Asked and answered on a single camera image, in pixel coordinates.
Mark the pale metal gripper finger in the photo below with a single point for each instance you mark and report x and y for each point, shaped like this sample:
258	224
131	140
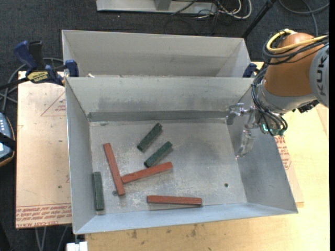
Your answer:
241	146
250	141

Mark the grey metal bin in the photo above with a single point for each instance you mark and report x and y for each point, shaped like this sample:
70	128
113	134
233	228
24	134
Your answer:
183	101

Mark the dark green flat block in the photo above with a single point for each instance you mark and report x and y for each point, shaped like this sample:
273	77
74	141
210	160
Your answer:
98	191
149	137
158	154

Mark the red-brown flat block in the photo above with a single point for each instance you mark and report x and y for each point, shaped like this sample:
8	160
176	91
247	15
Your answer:
114	169
147	172
174	200

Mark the brown cardboard board, red print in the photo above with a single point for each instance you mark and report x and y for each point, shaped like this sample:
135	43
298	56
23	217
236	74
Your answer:
42	153

